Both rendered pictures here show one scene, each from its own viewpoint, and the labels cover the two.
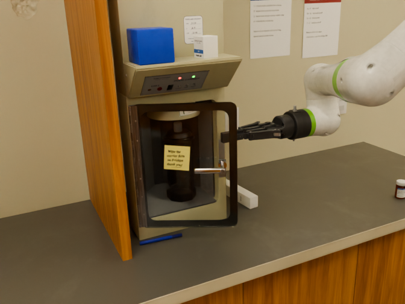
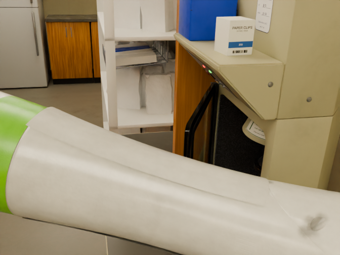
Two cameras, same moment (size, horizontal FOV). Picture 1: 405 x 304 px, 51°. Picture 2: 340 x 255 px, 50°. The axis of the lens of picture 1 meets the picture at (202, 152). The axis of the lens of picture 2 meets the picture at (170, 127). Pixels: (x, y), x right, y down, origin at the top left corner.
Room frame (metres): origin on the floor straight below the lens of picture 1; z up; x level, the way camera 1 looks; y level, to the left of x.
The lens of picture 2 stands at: (1.29, -0.68, 1.64)
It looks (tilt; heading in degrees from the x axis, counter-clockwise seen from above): 23 degrees down; 102
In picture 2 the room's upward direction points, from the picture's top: 1 degrees clockwise
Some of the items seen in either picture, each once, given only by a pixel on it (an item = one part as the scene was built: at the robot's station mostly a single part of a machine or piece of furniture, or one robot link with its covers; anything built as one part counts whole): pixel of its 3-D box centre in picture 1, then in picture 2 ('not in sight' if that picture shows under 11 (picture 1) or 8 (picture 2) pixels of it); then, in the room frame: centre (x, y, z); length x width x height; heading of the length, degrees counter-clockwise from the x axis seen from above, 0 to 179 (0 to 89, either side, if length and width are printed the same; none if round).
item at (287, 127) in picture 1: (275, 128); not in sight; (1.29, -0.23, 1.28); 0.09 x 0.08 x 0.07; 115
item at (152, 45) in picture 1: (150, 45); (206, 15); (1.19, 0.13, 1.56); 0.10 x 0.10 x 0.09; 25
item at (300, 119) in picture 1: (295, 123); not in sight; (1.32, -0.30, 1.28); 0.09 x 0.06 x 0.12; 25
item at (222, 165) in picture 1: (210, 168); not in sight; (1.17, -0.02, 1.20); 0.10 x 0.05 x 0.03; 87
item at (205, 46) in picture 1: (205, 46); (234, 35); (1.26, -0.02, 1.54); 0.05 x 0.05 x 0.06; 33
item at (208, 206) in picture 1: (187, 167); (197, 180); (1.20, 0.05, 1.19); 0.30 x 0.01 x 0.40; 87
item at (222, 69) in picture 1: (184, 76); (217, 69); (1.23, 0.04, 1.46); 0.32 x 0.11 x 0.10; 115
